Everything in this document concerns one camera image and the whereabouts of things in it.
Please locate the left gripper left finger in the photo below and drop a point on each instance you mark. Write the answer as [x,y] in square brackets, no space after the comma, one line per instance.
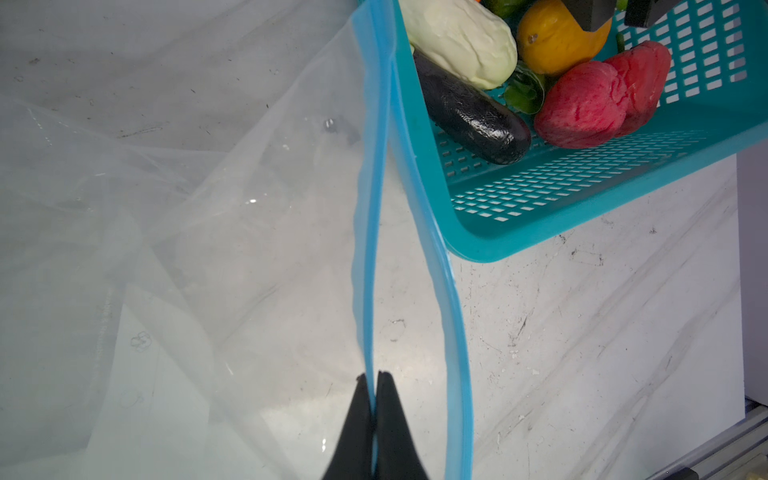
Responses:
[353,456]

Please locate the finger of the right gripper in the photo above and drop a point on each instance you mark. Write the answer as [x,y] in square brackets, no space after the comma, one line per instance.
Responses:
[645,13]
[591,14]

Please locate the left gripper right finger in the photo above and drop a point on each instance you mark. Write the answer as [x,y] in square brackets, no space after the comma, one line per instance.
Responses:
[397,456]

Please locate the teal plastic basket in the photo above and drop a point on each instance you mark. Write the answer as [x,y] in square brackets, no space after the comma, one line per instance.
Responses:
[714,104]

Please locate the clear zip top bag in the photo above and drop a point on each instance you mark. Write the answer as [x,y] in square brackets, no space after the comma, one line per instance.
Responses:
[173,318]

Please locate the yellow toy mango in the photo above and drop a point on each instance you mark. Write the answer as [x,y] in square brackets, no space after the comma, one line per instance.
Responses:
[550,41]

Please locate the red toy fruit right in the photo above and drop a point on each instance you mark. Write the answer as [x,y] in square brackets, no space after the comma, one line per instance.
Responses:
[644,69]

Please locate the pink toy fruit left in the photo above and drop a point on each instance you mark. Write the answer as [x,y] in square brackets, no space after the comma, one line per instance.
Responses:
[585,108]

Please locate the green toy vegetable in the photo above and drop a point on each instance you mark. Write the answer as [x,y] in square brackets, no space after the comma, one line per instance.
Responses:
[526,91]

